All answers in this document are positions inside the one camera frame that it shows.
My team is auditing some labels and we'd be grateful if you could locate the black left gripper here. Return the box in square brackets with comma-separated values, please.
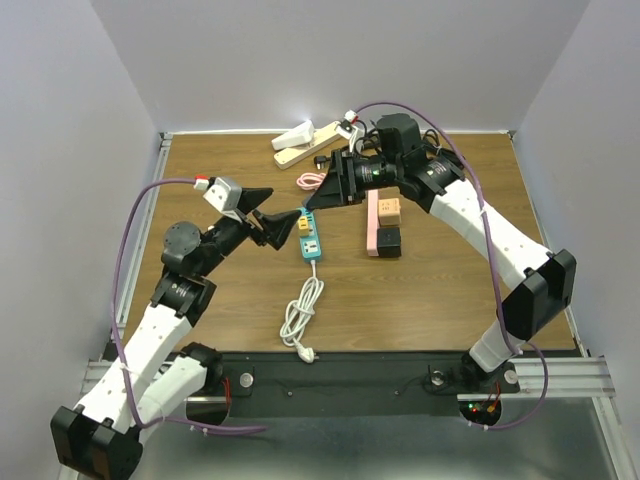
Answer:
[196, 186, 301, 277]

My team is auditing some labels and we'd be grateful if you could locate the small yellow plug adapter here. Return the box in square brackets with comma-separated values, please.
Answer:
[297, 216, 313, 237]

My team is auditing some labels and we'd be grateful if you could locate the black charger block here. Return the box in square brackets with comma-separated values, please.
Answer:
[376, 226, 402, 258]

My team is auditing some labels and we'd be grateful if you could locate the cream power strip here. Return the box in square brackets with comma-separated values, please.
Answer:
[274, 121, 341, 170]

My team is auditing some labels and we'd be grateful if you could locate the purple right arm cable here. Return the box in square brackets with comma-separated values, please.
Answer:
[354, 102, 551, 432]

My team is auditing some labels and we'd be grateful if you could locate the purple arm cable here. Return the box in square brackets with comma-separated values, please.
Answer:
[110, 177, 269, 436]
[354, 102, 551, 432]

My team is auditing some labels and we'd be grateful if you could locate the white wedge adapter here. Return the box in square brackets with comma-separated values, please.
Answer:
[271, 120, 315, 151]

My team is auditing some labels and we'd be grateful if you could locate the aluminium frame rail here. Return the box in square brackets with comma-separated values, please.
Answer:
[57, 131, 174, 480]

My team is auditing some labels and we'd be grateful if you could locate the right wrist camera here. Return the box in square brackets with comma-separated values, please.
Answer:
[335, 110, 365, 153]

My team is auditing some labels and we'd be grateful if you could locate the pink power strip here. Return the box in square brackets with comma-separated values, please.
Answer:
[366, 190, 379, 257]

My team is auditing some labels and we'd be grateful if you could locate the white coiled cable with plug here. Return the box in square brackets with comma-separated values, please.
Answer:
[279, 259, 325, 364]

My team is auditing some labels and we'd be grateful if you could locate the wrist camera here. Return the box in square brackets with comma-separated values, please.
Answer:
[203, 177, 242, 222]
[335, 110, 365, 153]

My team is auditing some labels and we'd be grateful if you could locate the black cable of cream strip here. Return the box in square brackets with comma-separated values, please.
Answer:
[312, 118, 388, 171]

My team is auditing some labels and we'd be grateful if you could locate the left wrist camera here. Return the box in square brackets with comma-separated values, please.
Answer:
[203, 177, 242, 222]

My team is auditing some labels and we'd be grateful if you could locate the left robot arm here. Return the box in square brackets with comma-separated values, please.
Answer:
[50, 176, 301, 479]

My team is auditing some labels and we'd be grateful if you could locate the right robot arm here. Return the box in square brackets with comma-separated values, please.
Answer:
[304, 113, 577, 390]

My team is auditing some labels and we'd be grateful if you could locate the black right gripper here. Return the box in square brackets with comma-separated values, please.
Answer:
[306, 148, 403, 210]

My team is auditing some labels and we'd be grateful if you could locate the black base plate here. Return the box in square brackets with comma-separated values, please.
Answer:
[186, 351, 520, 424]

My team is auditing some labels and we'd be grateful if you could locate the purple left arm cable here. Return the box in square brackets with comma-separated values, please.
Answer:
[110, 177, 269, 436]

